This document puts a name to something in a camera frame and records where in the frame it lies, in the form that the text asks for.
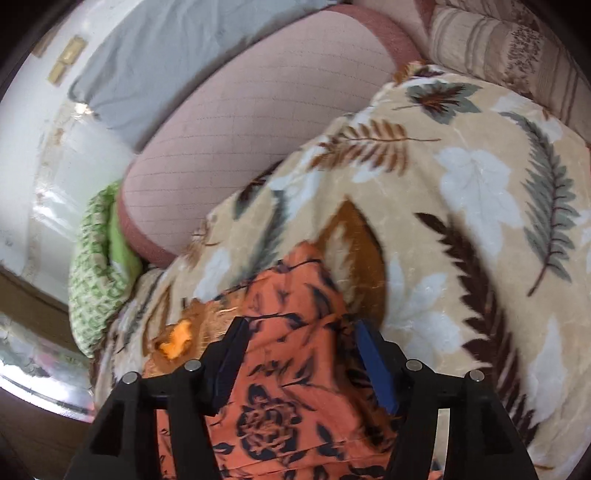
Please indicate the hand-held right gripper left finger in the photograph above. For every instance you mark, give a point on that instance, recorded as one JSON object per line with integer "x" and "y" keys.
{"x": 227, "y": 360}

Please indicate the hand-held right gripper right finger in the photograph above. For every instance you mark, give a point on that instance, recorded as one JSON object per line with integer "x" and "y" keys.
{"x": 377, "y": 362}

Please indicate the orange floral garment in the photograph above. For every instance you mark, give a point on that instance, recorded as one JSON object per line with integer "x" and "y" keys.
{"x": 295, "y": 369}

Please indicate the green patterned pillow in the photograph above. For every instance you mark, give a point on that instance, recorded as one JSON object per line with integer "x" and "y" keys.
{"x": 99, "y": 277}

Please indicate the beige leaf-print blanket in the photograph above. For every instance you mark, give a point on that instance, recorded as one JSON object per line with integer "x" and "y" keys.
{"x": 461, "y": 221}

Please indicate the pink quilted mattress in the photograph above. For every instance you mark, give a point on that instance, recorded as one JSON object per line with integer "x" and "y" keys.
{"x": 258, "y": 124}

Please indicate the grey pillow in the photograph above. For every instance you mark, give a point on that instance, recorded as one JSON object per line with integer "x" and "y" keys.
{"x": 157, "y": 60}

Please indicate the striped beige floral pillow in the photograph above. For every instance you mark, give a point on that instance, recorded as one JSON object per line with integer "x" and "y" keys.
{"x": 512, "y": 60}

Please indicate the wooden bed frame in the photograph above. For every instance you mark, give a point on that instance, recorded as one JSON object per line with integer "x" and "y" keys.
{"x": 32, "y": 360}

